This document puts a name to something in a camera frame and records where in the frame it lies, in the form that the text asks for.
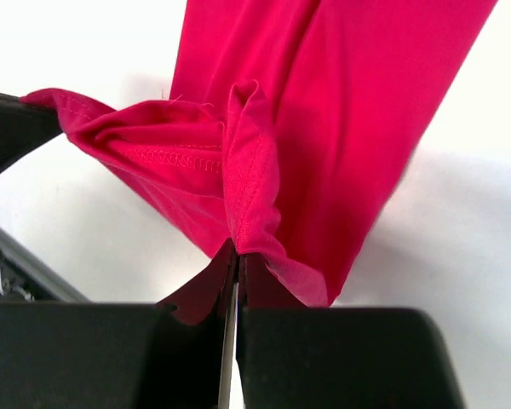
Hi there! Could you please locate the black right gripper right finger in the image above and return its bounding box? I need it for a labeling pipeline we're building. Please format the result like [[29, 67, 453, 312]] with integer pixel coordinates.
[[237, 254, 465, 408]]

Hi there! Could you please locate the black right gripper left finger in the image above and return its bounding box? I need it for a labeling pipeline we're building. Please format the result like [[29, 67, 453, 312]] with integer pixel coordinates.
[[0, 242, 236, 408]]

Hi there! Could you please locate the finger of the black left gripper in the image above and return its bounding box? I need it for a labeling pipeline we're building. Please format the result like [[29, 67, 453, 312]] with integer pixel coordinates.
[[0, 93, 62, 174]]

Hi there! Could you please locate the magenta t shirt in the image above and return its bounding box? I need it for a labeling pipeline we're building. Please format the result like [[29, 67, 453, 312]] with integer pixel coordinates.
[[25, 1, 495, 307]]

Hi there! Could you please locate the aluminium table rail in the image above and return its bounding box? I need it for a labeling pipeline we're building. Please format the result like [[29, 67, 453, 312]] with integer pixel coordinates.
[[0, 228, 89, 303]]

